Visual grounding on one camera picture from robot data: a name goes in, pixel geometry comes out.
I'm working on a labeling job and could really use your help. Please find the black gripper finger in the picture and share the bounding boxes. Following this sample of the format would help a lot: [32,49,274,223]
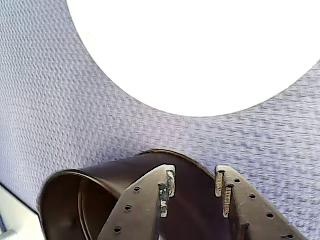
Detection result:
[214,164,309,240]
[98,163,177,240]

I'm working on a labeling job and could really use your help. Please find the blue woven cloth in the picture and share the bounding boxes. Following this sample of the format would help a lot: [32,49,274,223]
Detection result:
[0,0,320,240]

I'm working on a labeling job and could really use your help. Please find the silver monitor stand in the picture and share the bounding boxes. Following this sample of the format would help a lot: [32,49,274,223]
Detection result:
[0,183,42,240]

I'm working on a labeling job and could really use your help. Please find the white round plate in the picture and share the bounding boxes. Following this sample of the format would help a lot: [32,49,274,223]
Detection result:
[66,0,320,118]

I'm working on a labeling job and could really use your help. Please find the black metal bucket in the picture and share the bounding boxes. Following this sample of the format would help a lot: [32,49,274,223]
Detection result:
[37,149,242,240]

